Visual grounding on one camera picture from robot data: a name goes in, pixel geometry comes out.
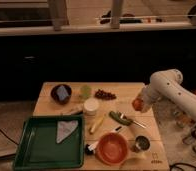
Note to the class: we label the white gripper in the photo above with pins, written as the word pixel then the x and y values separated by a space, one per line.
pixel 148 96

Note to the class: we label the red apple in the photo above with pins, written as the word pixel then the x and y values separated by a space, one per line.
pixel 137 104

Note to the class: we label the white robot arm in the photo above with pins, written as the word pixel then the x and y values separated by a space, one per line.
pixel 167 84

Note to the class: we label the metal cup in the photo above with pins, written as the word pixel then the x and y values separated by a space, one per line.
pixel 142 144

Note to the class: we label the green translucent cup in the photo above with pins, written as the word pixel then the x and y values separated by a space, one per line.
pixel 85 92

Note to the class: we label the metal fork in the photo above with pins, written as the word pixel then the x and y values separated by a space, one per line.
pixel 134 121

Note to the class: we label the green cucumber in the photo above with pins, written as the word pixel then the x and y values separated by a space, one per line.
pixel 120 118

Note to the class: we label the bunch of red grapes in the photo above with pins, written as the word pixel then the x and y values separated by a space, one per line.
pixel 101 94

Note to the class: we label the white round container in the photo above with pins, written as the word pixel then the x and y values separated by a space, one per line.
pixel 90 106

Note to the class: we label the orange bowl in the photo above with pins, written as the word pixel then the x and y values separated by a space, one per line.
pixel 112 149

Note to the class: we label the wooden spatula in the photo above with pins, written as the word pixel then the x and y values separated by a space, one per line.
pixel 73 111

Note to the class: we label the black white brush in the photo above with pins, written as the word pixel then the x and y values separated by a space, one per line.
pixel 90 148

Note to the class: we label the blue sponge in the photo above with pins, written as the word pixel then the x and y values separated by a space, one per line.
pixel 62 93

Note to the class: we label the dark brown bowl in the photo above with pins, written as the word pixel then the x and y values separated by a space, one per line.
pixel 55 96

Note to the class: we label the grey folded cloth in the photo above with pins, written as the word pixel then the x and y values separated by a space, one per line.
pixel 65 129

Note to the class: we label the green plastic tray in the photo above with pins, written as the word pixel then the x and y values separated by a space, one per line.
pixel 38 148

